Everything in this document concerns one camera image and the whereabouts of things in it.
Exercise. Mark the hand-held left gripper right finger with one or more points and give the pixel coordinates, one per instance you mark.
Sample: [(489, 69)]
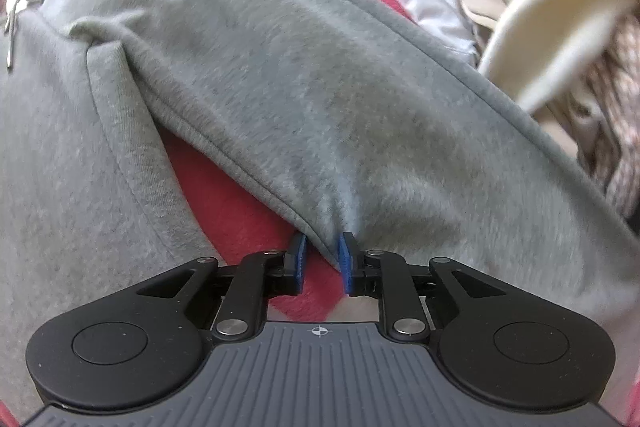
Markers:
[(346, 264)]

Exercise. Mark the grey sweatpants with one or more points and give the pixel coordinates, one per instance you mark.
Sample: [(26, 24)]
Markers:
[(300, 82)]

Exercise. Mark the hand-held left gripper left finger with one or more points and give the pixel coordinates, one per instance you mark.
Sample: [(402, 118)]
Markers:
[(298, 264)]

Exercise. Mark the pink floral blanket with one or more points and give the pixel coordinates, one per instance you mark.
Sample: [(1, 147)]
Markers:
[(220, 187)]

